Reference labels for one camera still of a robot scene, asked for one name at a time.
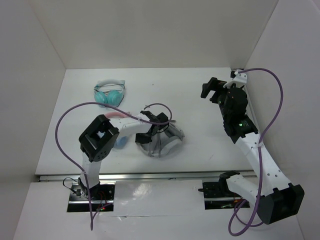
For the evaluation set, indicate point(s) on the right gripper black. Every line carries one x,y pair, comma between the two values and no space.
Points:
212,85

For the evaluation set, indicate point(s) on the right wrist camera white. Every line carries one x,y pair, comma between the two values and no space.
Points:
239,80

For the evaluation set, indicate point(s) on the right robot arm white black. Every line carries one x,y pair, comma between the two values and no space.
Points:
277,198

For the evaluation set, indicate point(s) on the pink blue cat-ear headphones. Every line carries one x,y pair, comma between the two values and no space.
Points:
120,117

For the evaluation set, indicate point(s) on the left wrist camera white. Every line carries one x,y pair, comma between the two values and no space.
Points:
148,114

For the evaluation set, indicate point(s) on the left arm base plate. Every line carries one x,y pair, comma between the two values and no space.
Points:
103,199

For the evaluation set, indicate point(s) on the aluminium rail front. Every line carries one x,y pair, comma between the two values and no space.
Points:
148,176

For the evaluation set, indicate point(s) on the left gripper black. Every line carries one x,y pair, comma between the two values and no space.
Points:
138,139

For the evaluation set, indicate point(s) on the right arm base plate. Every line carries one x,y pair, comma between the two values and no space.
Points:
215,198

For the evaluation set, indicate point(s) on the grey white headphones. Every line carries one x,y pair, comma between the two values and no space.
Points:
164,142

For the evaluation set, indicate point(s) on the teal white cat-ear headphones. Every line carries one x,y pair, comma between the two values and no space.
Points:
110,91

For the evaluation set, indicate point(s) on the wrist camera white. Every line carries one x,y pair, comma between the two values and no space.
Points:
148,114
239,80

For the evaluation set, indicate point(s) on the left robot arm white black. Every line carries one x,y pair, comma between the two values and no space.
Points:
98,139

